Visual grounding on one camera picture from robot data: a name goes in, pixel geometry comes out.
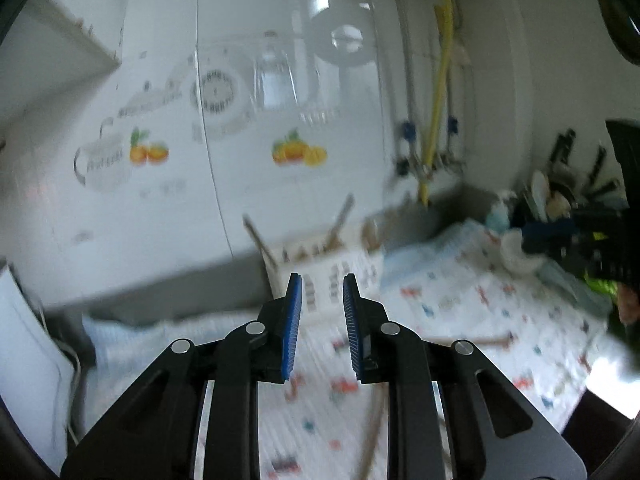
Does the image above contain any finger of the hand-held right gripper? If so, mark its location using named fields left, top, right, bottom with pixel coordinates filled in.
left=547, top=245, right=601, bottom=273
left=522, top=217, right=581, bottom=254

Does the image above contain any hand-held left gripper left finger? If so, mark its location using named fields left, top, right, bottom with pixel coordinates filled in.
left=60, top=272, right=304, bottom=480

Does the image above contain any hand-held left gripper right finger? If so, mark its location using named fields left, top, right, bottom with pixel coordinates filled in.
left=342, top=273, right=588, bottom=480

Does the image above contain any white plastic utensil holder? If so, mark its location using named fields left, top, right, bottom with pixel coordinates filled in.
left=262, top=237, right=386, bottom=326

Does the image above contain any bunch of wooden chopsticks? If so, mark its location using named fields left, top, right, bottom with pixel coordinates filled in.
left=242, top=194, right=383, bottom=266

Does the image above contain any wooden chopstick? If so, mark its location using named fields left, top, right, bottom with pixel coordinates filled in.
left=357, top=387, right=388, bottom=478
left=435, top=332, right=513, bottom=350

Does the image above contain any person's right hand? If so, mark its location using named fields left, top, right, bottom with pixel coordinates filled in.
left=617, top=282, right=640, bottom=327

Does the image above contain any light blue towel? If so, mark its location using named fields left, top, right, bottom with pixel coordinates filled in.
left=539, top=260, right=613, bottom=317

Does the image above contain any white bowl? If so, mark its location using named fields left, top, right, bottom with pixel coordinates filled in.
left=500, top=232, right=547, bottom=274

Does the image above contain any blue soap dispenser bottle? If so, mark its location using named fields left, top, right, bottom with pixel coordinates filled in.
left=486, top=191, right=519, bottom=231

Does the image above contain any black utensil rack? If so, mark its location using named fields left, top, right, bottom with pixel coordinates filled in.
left=515, top=129, right=628, bottom=223

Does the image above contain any printed white cloth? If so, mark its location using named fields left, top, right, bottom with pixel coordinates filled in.
left=82, top=220, right=631, bottom=480

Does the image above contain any white microwave oven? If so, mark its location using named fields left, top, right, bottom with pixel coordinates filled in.
left=0, top=265, right=76, bottom=461

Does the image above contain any braided metal hose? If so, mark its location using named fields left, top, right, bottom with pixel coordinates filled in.
left=397, top=0, right=420, bottom=161
left=446, top=45, right=462, bottom=158

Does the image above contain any yellow gas hose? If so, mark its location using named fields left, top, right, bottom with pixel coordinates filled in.
left=419, top=0, right=454, bottom=206

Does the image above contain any white power cable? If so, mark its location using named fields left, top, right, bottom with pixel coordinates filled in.
left=47, top=337, right=83, bottom=441

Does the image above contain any white wall cabinet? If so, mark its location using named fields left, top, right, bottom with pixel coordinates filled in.
left=0, top=0, right=123, bottom=128

